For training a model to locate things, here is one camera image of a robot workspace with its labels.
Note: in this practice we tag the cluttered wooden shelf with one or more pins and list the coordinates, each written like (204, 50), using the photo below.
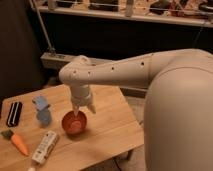
(175, 14)

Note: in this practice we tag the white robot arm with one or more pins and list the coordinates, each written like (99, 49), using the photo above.
(178, 111)

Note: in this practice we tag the orange toy carrot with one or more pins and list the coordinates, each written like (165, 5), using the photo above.
(16, 140)

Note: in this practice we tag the metal pole stand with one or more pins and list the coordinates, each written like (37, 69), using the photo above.
(51, 48)

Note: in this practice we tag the black and white brush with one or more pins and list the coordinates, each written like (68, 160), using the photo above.
(14, 114)

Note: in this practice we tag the orange ceramic cup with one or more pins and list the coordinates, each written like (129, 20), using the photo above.
(74, 124)

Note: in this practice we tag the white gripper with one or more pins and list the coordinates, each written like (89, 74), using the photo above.
(81, 95)

